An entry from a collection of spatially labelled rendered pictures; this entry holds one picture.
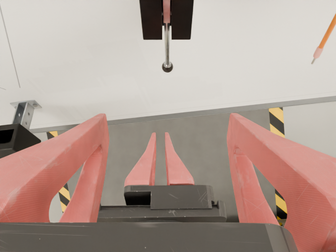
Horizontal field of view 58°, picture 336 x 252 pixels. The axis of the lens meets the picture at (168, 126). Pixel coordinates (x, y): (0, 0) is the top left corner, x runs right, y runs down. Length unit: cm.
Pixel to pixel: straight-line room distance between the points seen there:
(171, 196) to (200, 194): 2
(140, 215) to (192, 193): 4
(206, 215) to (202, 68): 26
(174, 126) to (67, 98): 96
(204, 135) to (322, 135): 52
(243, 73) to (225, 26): 10
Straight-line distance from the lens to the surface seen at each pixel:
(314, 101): 57
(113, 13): 38
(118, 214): 24
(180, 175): 25
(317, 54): 30
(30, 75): 50
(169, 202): 24
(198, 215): 24
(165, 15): 26
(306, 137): 149
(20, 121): 57
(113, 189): 161
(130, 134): 150
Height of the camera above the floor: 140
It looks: 76 degrees down
